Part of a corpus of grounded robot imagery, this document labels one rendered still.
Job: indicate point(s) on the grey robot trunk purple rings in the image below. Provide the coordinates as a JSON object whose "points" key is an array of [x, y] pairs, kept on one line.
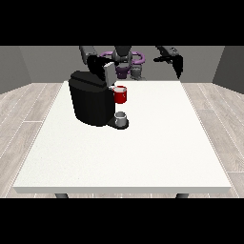
{"points": [[123, 57]]}

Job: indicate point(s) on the black coffee machine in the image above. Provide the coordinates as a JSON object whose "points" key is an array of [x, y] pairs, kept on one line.
{"points": [[90, 101]]}

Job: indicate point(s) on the red pod holder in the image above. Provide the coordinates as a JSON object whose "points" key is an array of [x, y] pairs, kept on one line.
{"points": [[120, 96]]}

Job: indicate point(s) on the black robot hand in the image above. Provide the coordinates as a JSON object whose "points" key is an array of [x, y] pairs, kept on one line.
{"points": [[177, 65], [96, 66]]}

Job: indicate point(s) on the small grey cup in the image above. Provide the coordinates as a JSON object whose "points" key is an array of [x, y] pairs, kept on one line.
{"points": [[121, 120]]}

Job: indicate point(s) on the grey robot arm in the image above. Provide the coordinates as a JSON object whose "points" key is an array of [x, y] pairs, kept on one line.
{"points": [[168, 50], [87, 51]]}

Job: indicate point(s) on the pale grey machine lid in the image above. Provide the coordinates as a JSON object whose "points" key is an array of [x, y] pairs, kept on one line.
{"points": [[109, 73]]}

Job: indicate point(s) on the dark table leg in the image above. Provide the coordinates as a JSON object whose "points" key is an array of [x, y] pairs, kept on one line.
{"points": [[182, 195], [61, 195]]}

